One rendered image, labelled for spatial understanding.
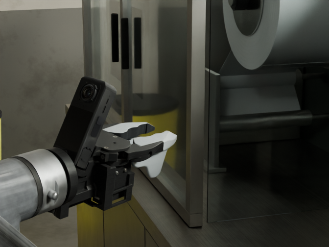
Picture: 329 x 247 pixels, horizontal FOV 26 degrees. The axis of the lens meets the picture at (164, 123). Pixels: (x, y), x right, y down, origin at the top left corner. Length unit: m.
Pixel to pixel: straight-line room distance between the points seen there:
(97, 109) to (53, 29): 3.32
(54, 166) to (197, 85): 0.65
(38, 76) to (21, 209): 3.41
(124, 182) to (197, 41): 0.55
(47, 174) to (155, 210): 0.81
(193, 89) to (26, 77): 2.80
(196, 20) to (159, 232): 0.45
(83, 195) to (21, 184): 0.12
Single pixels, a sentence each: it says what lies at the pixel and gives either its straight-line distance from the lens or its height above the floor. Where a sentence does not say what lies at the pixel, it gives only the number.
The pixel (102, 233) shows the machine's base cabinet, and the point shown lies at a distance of 2.30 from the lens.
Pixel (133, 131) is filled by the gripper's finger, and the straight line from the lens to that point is 1.00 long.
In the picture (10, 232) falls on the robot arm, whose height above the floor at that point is 1.25.
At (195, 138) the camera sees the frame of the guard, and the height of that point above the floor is 1.10.
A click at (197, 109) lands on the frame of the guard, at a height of 1.16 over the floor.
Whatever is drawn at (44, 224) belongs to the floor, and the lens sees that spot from 3.94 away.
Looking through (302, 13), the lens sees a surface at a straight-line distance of 1.53.
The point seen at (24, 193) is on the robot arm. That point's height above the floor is 1.22.
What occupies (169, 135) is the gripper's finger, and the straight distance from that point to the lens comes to 0.99.
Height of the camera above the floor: 1.50
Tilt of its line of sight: 15 degrees down
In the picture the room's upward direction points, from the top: straight up
